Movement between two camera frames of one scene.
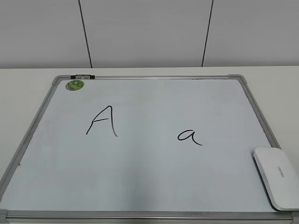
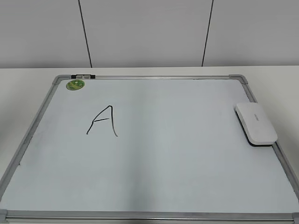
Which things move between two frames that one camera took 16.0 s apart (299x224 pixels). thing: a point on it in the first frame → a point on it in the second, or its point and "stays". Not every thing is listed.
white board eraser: (279, 171) → (258, 129)
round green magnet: (74, 85) stays
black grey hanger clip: (82, 76) stays
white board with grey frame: (168, 149) stays
